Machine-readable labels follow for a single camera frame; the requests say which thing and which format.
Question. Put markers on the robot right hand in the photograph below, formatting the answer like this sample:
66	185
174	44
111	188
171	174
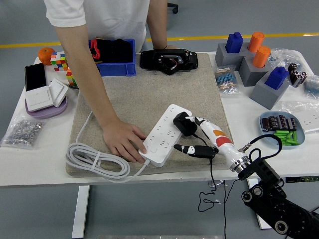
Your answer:
221	139

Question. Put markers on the person's right hand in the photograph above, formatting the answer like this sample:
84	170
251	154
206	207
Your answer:
122	142

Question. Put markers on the person's left hand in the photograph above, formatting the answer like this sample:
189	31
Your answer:
173	47

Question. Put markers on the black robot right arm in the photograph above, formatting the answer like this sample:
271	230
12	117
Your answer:
264	171

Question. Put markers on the person's left forearm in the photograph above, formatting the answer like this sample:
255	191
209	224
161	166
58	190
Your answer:
157	25

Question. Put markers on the person's right forearm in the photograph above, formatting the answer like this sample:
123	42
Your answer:
92	92

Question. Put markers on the black wristwatch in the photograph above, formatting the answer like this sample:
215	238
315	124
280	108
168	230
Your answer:
160	47

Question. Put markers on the black electronic device housing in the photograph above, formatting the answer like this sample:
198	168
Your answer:
149	61

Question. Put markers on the black office chair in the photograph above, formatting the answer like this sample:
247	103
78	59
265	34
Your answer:
175	10

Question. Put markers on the grey-brown mat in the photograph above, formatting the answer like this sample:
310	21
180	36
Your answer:
149	87

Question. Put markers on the black folded cloth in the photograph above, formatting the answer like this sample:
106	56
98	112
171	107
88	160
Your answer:
122	52

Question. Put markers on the grey block stand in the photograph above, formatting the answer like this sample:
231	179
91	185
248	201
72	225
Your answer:
224	58
264	95
251	74

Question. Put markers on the blue plastic bin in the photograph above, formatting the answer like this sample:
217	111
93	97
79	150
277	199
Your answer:
119	69

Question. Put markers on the bag of mixed resistors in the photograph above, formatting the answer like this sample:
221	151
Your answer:
226	81

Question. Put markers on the row of black capacitors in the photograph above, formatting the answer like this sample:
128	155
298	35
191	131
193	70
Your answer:
279	123

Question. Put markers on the blue square peg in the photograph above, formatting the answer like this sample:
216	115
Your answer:
276	78
234	43

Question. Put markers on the person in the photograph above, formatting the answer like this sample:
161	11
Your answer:
112	20

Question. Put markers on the pile of green standoffs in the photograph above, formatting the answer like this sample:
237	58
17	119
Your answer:
290	137

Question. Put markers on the clear bag holding socket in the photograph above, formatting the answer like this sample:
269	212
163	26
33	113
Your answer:
289	107

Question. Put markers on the black cloth with red trim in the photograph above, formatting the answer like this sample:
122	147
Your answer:
96	51

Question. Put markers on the purple tray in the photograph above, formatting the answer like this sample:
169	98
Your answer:
49	113

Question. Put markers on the light blue tray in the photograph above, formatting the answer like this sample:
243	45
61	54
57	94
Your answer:
300	139

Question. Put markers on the white table leg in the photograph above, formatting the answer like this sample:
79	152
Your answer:
81	211
263	224

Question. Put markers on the multicolour puzzle cube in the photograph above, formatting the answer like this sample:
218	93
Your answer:
71	78
58	61

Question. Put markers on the orange cylinder peg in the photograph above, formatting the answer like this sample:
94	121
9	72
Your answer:
256	41
261	57

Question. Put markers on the black table control panel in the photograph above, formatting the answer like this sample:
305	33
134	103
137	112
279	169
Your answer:
301	179

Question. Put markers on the bundle of black capacitors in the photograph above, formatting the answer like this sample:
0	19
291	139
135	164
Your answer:
297	74

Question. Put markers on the bag of metal nuts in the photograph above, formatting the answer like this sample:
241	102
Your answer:
22	130

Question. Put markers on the clear plastic bag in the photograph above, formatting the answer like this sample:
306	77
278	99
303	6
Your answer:
284	57

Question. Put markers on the bag of blue resistors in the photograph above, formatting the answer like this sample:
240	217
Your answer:
312	85

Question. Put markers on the black smartphone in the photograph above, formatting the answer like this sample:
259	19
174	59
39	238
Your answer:
35	77

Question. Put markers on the orange fruit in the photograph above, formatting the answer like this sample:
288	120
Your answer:
45	56

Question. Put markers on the silver bracket under table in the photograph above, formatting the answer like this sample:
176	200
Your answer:
214	183

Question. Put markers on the small white wall switch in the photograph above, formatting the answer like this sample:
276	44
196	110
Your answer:
58	90

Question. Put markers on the white wall socket panel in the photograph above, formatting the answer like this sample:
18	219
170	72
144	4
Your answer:
310	122

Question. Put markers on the large white wall switch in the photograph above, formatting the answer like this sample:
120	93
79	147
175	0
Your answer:
38	98

